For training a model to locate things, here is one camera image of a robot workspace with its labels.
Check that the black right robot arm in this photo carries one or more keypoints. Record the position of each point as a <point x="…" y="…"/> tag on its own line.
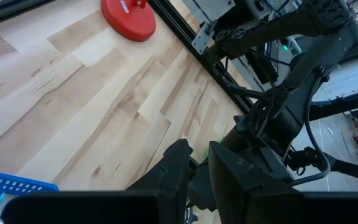
<point x="322" y="56"/>

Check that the black aluminium frame rail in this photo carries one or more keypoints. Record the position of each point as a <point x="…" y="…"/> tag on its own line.
<point x="11" y="11"/>
<point x="194" y="46"/>

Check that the blue plastic basket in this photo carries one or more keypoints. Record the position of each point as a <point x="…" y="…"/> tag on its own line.
<point x="11" y="185"/>

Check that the red round base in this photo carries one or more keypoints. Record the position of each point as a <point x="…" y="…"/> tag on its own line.
<point x="129" y="21"/>

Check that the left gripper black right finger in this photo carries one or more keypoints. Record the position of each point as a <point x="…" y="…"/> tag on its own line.
<point x="244" y="193"/>

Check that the grey metal bracket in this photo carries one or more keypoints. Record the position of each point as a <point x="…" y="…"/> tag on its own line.
<point x="202" y="37"/>

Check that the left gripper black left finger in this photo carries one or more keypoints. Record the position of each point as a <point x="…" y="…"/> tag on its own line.
<point x="172" y="180"/>

